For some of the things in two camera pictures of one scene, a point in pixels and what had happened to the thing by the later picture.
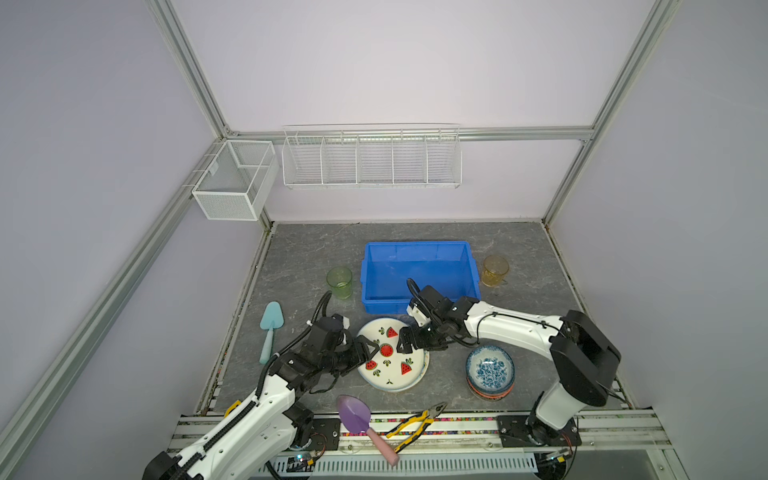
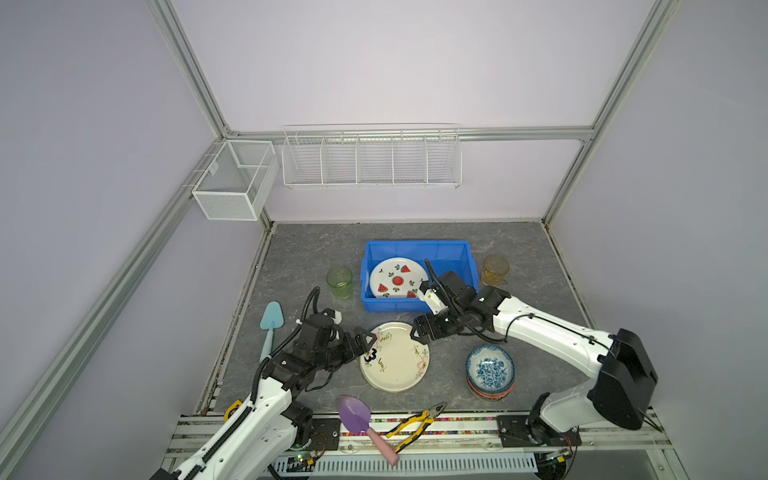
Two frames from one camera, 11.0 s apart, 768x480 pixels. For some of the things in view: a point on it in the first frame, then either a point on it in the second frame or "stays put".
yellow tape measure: (231, 407) stays put
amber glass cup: (495, 267) stays put
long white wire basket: (372, 156) stays put
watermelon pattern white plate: (391, 370) → (397, 278)
